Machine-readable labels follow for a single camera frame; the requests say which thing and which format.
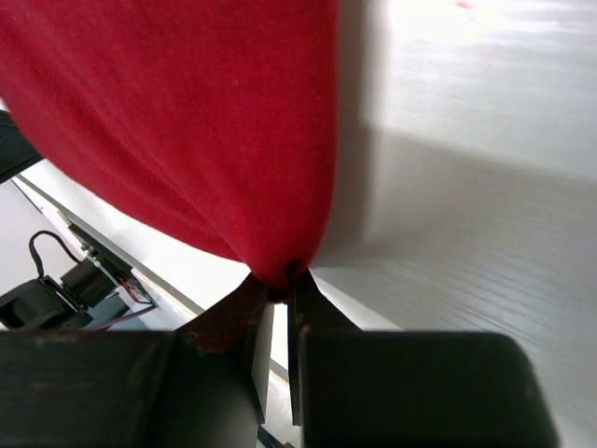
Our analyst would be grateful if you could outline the aluminium frame rail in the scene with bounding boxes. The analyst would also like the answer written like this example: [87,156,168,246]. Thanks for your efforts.
[17,169,204,315]

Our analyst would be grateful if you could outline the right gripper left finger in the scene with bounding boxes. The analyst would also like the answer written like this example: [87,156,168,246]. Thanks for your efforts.
[175,274,271,425]

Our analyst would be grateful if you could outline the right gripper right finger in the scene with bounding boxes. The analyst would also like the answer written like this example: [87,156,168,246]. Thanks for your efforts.
[285,270,360,426]

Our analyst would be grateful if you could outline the red t shirt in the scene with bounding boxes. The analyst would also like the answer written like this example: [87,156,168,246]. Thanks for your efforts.
[1,1,339,288]

